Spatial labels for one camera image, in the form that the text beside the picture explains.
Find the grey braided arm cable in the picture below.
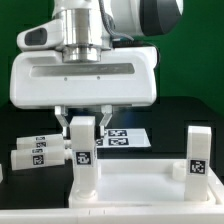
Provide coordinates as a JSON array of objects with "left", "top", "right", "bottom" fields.
[{"left": 98, "top": 0, "right": 134, "bottom": 43}]

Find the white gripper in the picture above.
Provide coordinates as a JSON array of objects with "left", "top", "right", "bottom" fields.
[{"left": 10, "top": 47, "right": 158, "bottom": 138}]

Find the white piece at left edge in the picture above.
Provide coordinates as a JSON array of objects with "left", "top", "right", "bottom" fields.
[{"left": 0, "top": 164, "right": 3, "bottom": 184}]

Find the white desk tabletop tray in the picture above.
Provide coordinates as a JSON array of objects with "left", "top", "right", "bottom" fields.
[{"left": 69, "top": 159, "right": 224, "bottom": 208}]

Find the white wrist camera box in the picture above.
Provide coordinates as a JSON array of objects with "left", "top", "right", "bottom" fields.
[{"left": 17, "top": 19, "right": 64, "bottom": 51}]

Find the white L-shaped fence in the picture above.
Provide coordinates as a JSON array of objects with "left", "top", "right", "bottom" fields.
[{"left": 0, "top": 159, "right": 224, "bottom": 224}]

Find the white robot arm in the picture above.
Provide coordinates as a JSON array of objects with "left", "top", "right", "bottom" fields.
[{"left": 10, "top": 0, "right": 184, "bottom": 135}]

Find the white marker sheet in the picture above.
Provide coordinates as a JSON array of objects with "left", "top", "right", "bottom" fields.
[{"left": 96, "top": 129, "right": 151, "bottom": 148}]

